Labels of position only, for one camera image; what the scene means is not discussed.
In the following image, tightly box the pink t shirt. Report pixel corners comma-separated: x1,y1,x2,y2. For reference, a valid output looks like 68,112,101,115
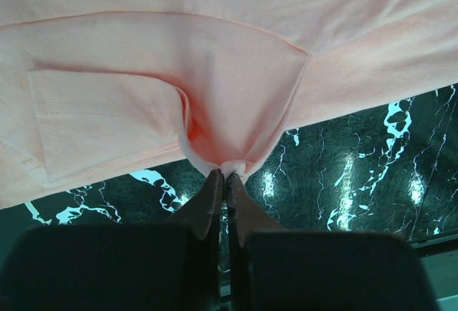
1,0,457,208

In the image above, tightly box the black marble pattern mat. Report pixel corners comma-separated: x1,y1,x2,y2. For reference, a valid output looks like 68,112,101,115
21,84,458,290

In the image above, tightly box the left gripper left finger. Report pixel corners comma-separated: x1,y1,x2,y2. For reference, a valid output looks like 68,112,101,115
1,170,224,310

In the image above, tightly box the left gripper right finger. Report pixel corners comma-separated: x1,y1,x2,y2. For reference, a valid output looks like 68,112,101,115
227,174,438,310

